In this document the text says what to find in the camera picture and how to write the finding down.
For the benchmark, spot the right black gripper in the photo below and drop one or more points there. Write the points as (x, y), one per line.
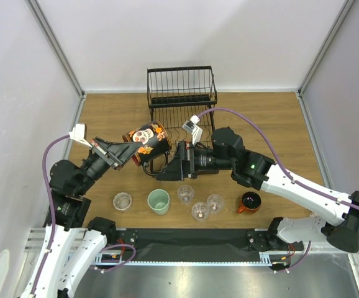
(187, 162)

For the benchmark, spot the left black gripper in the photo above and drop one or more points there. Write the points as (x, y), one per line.
(118, 152)

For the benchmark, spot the black skull pattern mug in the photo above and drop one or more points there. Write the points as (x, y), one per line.
(155, 142)

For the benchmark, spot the small orange black cup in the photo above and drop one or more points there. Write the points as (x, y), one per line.
(249, 202)

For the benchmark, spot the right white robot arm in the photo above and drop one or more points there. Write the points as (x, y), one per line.
(337, 220)

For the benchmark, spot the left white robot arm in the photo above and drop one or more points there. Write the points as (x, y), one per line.
(55, 273)

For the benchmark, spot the clear stemless glass back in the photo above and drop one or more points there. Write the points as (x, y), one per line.
(185, 194)

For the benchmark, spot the clear stemless glass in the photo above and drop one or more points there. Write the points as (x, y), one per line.
(215, 203)
(200, 211)
(185, 194)

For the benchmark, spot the pale green cup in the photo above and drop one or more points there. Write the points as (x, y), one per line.
(159, 201)

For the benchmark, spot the clear stemless glass front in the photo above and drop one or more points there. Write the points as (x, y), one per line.
(200, 211)

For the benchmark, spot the short clear glass tumbler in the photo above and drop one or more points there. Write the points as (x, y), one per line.
(122, 202)

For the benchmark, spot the clear stemless glass right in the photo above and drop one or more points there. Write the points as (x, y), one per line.
(215, 203)

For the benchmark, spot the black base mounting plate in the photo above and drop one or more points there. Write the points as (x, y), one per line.
(200, 240)

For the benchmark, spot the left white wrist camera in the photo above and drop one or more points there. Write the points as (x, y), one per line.
(78, 134)

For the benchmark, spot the black wire dish rack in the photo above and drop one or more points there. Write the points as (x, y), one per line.
(174, 94)

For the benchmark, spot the grey slotted cable duct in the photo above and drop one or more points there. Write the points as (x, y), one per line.
(204, 258)

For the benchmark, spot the left aluminium frame post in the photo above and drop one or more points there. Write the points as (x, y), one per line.
(46, 28)

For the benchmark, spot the aluminium frame post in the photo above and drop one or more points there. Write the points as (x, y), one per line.
(46, 28)
(333, 31)

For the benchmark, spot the right aluminium frame post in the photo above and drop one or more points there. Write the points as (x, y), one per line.
(333, 31)

